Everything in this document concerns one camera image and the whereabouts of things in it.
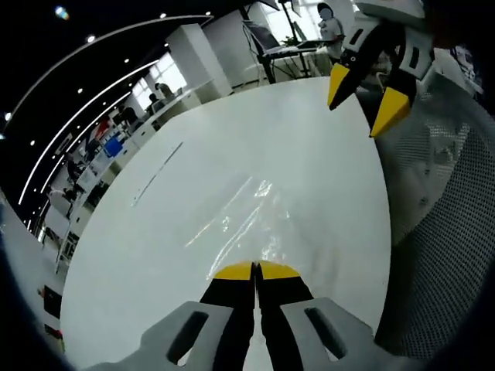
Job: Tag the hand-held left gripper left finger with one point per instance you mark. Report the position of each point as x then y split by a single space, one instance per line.
181 336

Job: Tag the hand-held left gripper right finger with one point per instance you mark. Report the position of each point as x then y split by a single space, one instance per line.
309 332

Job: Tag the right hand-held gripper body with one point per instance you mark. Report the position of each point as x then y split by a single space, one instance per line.
390 9

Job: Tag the clear resealable plastic bag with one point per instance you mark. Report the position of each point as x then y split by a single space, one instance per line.
255 220

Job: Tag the person's right hand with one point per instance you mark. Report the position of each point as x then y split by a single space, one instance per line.
444 23

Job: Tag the small green plant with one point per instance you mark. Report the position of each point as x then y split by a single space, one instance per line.
290 40

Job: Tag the dark computer monitor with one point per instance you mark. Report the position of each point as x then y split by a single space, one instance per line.
261 35

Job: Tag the black studio light panel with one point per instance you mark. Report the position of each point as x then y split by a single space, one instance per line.
270 3

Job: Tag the black office chair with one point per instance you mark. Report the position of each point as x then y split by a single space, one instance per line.
52 302

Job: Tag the grey mesh office chair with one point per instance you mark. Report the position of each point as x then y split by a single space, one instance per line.
444 216

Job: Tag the blue storage bin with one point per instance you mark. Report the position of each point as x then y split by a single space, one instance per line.
112 147

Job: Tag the curved ceiling light strip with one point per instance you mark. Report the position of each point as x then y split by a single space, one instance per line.
85 120

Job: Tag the black frame desk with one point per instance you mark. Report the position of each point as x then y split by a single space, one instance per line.
294 58

